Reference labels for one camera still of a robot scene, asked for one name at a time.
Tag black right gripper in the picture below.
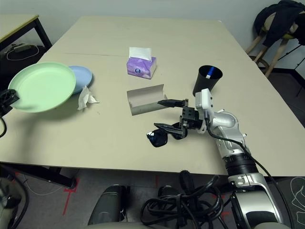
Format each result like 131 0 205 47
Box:
153 99 203 140

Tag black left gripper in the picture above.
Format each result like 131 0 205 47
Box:
0 88 20 117

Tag black sunglasses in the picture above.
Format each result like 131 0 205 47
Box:
145 124 189 148

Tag grey glasses case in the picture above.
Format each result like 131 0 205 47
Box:
126 83 169 117

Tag light green plate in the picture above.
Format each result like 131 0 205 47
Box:
8 62 77 113

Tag white tissue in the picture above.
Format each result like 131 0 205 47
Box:
78 85 100 111

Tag black cup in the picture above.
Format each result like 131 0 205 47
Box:
192 65 224 97

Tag purple tissue pack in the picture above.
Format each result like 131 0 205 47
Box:
126 47 157 79

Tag blue marker white cap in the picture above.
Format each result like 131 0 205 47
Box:
205 66 215 80

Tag robot right leg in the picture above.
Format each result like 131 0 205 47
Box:
158 185 182 200

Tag robot leg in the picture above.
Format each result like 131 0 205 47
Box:
87 184 128 226
158 185 182 200

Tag light blue plate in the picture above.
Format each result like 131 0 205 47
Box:
68 65 93 95

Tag black table base foot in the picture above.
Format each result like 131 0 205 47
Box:
0 162 77 188

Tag robot left leg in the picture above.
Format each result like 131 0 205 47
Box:
87 184 128 226

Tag black left camera cable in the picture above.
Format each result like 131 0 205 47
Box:
0 116 7 138

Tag black camera cable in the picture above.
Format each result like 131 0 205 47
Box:
0 116 7 138
204 116 286 191

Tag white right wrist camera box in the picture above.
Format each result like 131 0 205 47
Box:
194 88 214 134

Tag white power cable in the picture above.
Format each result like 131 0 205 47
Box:
6 45 40 61

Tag black right camera cable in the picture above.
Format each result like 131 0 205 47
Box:
204 116 286 191

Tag beige side table black frame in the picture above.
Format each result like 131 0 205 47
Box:
0 14 52 51

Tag black cable bundle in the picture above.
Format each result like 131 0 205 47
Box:
140 169 224 227

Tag white floor cable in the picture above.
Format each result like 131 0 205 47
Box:
290 177 305 222
22 173 63 194

